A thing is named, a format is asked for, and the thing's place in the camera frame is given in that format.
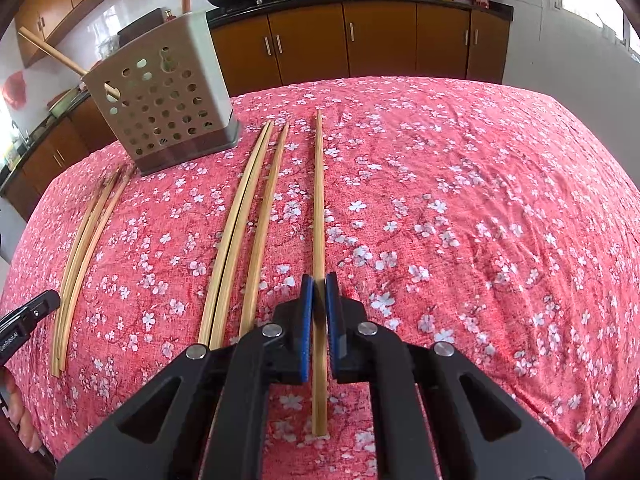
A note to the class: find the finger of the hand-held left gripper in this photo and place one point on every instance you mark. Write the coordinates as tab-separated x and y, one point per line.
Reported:
27	317

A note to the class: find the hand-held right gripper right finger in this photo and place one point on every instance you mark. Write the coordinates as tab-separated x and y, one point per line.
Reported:
334	330

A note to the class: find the brown lower kitchen cabinets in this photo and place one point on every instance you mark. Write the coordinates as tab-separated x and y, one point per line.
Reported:
310	45

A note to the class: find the dark brown countertop box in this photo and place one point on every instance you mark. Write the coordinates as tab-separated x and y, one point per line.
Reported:
140	25

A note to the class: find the red hanging bag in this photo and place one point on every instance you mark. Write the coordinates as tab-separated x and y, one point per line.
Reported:
14	89

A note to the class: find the person's left hand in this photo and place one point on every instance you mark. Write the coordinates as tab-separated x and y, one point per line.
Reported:
20	412

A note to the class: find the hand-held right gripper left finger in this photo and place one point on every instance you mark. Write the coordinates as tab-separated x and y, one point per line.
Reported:
306	330

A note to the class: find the perforated beige chopstick holder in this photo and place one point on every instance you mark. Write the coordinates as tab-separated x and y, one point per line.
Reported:
165	100

